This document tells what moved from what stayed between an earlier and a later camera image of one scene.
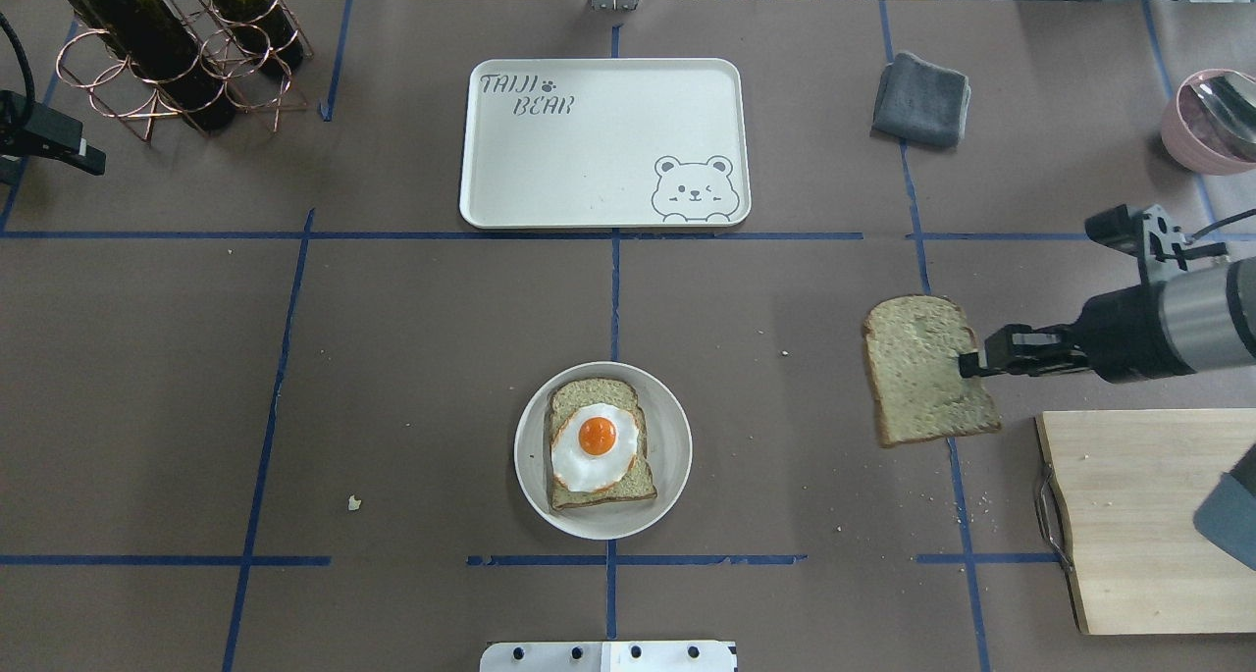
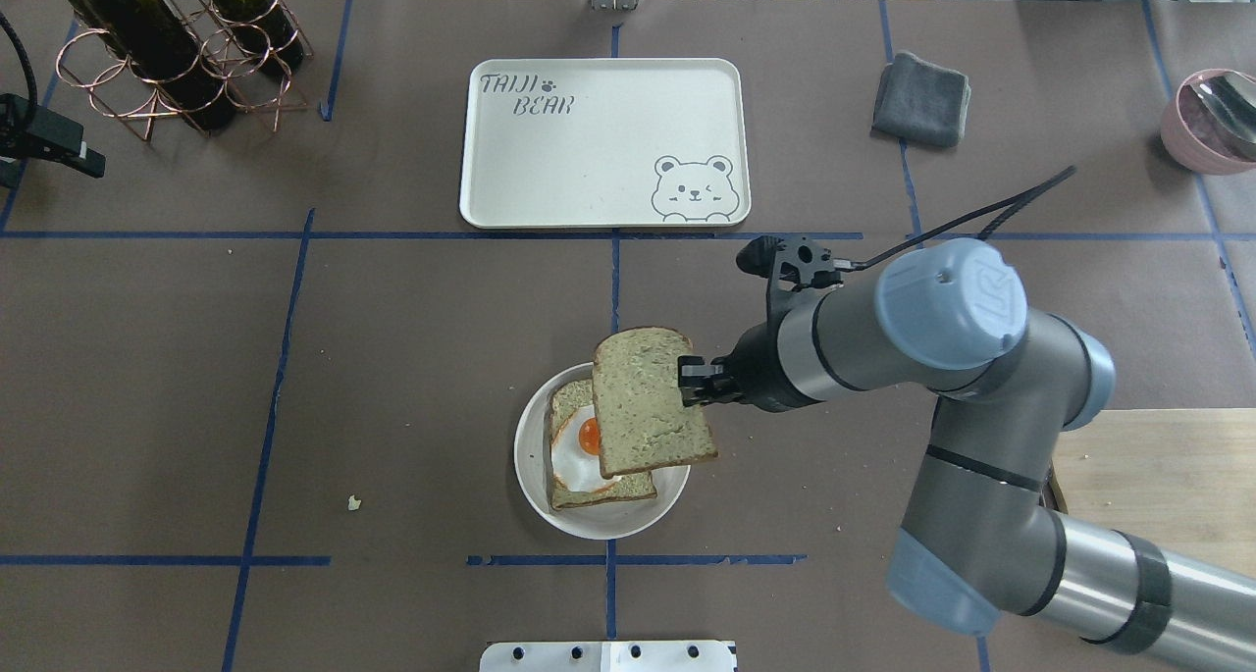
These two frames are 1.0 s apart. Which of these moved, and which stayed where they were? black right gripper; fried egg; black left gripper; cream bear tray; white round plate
Moved: black right gripper
Stayed: cream bear tray; fried egg; white round plate; black left gripper
